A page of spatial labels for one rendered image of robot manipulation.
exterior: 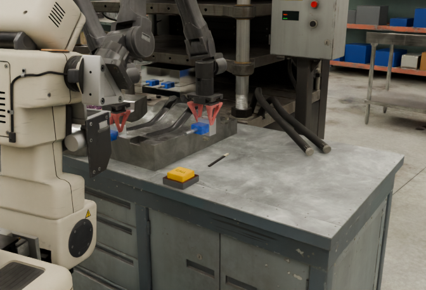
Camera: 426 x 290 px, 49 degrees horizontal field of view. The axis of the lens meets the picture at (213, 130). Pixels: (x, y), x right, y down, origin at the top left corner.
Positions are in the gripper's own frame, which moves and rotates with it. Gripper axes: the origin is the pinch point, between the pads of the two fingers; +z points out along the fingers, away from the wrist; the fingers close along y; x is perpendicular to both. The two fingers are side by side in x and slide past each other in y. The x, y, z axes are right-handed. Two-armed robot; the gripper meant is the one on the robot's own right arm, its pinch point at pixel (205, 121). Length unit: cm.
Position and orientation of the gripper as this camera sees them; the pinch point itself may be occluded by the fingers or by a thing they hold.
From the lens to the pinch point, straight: 151.9
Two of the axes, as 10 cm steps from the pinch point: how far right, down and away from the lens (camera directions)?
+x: -5.7, 2.4, -7.8
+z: 0.1, 9.6, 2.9
